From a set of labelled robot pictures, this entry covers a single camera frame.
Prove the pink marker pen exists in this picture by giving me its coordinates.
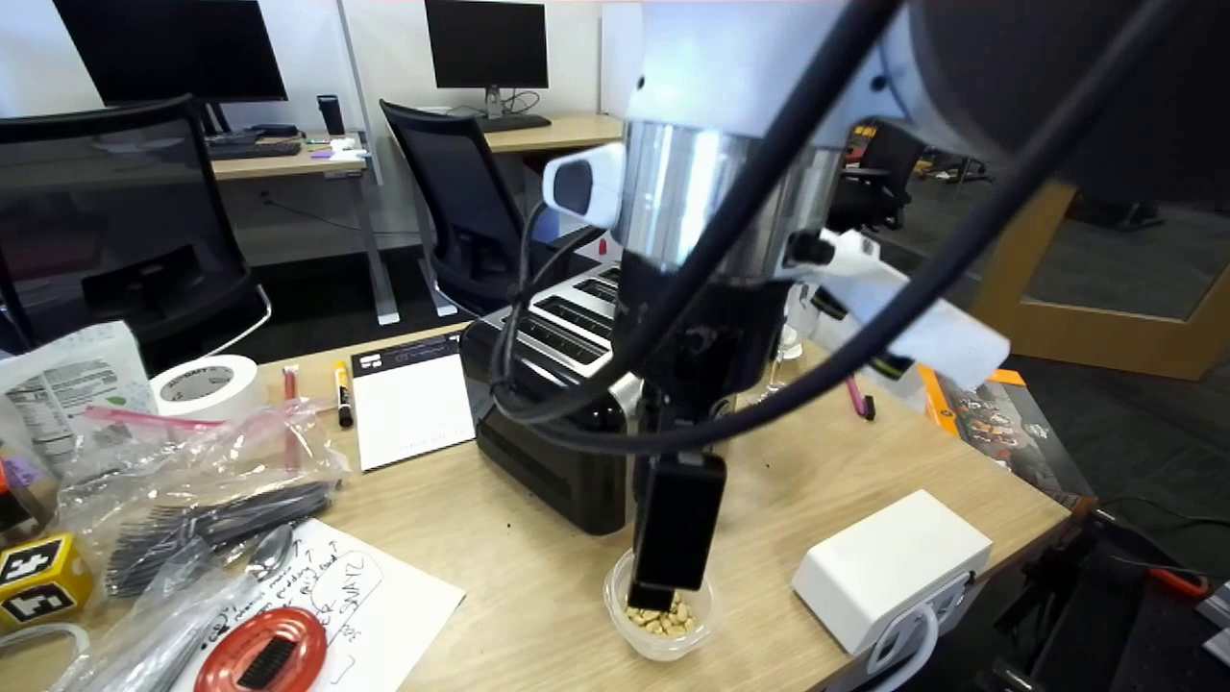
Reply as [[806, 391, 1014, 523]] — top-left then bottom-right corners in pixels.
[[846, 377, 877, 422]]

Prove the black computer monitor centre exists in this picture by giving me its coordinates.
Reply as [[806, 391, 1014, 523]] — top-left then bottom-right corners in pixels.
[[427, 0, 550, 130]]

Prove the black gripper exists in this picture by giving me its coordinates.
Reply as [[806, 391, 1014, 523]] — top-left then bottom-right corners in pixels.
[[614, 255, 786, 613]]

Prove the black mesh office chair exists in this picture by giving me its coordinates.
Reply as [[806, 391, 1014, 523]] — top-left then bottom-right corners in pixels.
[[0, 95, 275, 374]]

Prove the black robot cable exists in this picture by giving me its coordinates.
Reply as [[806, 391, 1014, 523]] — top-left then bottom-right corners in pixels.
[[486, 0, 1187, 460]]

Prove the small clear plastic bowl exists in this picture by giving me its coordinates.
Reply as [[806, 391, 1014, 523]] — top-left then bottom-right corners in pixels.
[[604, 550, 717, 661]]

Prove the white notepad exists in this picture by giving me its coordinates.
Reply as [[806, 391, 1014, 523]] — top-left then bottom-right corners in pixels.
[[349, 336, 475, 472]]

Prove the white tape roll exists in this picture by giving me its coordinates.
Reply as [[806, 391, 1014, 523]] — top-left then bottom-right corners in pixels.
[[152, 353, 261, 419]]

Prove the clear bag of black ties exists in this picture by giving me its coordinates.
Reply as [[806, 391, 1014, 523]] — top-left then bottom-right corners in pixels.
[[56, 404, 355, 692]]

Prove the yellow black marker cube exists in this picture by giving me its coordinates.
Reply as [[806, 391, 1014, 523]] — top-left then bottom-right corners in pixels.
[[0, 533, 97, 629]]

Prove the orange halloween cookie kit box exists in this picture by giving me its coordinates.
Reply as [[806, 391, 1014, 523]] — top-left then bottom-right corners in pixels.
[[918, 368, 1096, 512]]

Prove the black office chair far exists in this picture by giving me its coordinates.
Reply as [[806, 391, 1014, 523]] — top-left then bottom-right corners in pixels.
[[380, 99, 562, 313]]

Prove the black yellow marker pen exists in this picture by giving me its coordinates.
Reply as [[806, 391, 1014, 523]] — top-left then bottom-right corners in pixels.
[[335, 358, 355, 431]]

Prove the black silver four-slot toaster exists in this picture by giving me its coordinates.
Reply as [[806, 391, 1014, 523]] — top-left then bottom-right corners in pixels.
[[461, 271, 631, 533]]

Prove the white rectangular box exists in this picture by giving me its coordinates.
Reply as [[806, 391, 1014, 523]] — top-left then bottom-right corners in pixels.
[[792, 494, 991, 654]]

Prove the black computer monitor left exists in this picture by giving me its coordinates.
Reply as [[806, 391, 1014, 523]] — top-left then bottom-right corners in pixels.
[[56, 0, 286, 103]]

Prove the black computer monitor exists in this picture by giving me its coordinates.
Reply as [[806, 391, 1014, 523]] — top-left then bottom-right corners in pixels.
[[56, 0, 286, 103], [427, 0, 550, 130]]

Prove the white paper sheet with drawing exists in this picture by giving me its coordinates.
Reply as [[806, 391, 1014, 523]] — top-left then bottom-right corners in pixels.
[[172, 518, 464, 692]]

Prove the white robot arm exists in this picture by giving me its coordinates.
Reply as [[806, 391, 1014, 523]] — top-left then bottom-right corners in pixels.
[[569, 0, 1230, 613]]

